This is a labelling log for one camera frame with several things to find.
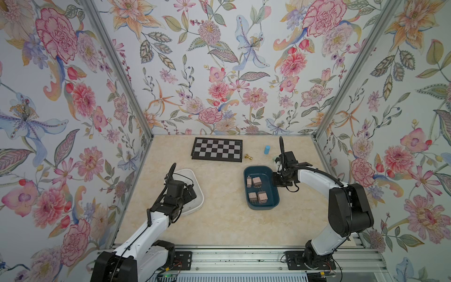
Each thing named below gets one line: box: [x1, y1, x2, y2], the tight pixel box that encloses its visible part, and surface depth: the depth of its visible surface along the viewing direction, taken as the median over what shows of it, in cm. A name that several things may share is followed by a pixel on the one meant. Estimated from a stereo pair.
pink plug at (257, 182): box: [252, 176, 262, 188], surface depth 95 cm
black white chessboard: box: [190, 136, 243, 163], surface depth 112 cm
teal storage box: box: [243, 165, 281, 211], surface depth 95 cm
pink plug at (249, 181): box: [246, 175, 252, 188], surface depth 97 cm
